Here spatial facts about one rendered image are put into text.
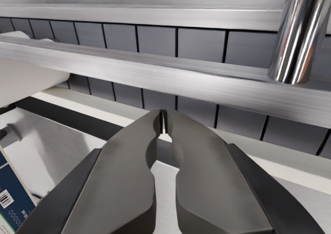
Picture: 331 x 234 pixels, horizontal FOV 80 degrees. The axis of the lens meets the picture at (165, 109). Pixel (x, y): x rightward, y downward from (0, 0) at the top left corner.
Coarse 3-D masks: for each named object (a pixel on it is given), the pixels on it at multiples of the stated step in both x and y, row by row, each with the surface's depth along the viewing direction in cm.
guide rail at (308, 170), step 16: (32, 96) 24; (48, 96) 22; (64, 96) 22; (80, 96) 22; (80, 112) 21; (96, 112) 19; (112, 112) 18; (128, 112) 18; (144, 112) 18; (240, 144) 14; (256, 144) 14; (272, 144) 14; (256, 160) 13; (272, 160) 13; (288, 160) 13; (304, 160) 13; (320, 160) 13; (288, 176) 13; (304, 176) 12; (320, 176) 12
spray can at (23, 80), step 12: (0, 60) 18; (12, 60) 18; (0, 72) 17; (12, 72) 18; (24, 72) 19; (36, 72) 20; (48, 72) 21; (60, 72) 22; (0, 84) 17; (12, 84) 18; (24, 84) 19; (36, 84) 20; (48, 84) 22; (0, 96) 18; (12, 96) 19; (24, 96) 20
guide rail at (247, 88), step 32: (32, 64) 12; (64, 64) 11; (96, 64) 9; (128, 64) 8; (160, 64) 8; (192, 64) 8; (224, 64) 8; (192, 96) 8; (224, 96) 7; (256, 96) 7; (288, 96) 6; (320, 96) 6
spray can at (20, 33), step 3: (21, 30) 24; (0, 33) 23; (3, 33) 23; (6, 33) 23; (9, 33) 23; (12, 33) 23; (15, 33) 23; (18, 33) 23; (21, 33) 24; (24, 33) 24; (27, 33) 24; (15, 36) 23; (18, 36) 23; (21, 36) 23; (24, 36) 24; (27, 36) 24; (30, 36) 24
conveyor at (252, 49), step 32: (0, 32) 28; (32, 32) 24; (64, 32) 21; (96, 32) 19; (128, 32) 18; (160, 32) 16; (192, 32) 15; (224, 32) 14; (256, 32) 13; (256, 64) 14; (320, 64) 12; (96, 96) 24; (128, 96) 21; (160, 96) 19; (224, 128) 17; (256, 128) 16; (288, 128) 15; (320, 128) 14
